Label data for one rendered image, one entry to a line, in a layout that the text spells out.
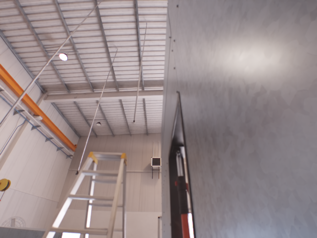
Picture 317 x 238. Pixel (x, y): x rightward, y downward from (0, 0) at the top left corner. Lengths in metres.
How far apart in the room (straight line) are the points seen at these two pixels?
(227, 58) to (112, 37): 7.05
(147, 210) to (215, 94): 10.54
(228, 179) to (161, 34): 6.95
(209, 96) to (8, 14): 8.50
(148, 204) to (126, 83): 7.58
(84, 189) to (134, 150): 4.35
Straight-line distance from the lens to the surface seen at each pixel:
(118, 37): 7.16
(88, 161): 1.52
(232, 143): 0.18
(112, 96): 8.49
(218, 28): 0.24
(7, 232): 3.74
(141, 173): 11.14
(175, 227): 0.94
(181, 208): 0.78
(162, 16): 6.79
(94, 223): 11.27
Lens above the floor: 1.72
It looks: 37 degrees up
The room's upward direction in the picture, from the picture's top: straight up
